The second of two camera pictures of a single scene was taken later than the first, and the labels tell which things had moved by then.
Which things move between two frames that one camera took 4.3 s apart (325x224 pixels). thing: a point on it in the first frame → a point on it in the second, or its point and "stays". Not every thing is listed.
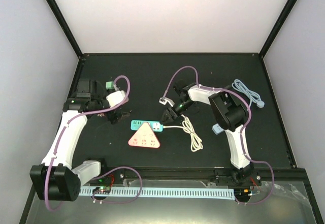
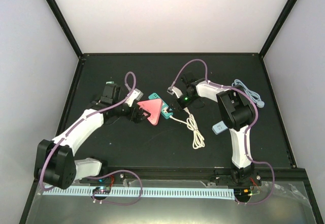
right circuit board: (242, 193) stays
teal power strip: (155, 125) → (165, 114)
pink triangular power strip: (145, 137) → (154, 106)
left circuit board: (102, 190) stays
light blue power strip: (217, 129) stays
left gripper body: (110, 117) → (132, 117)
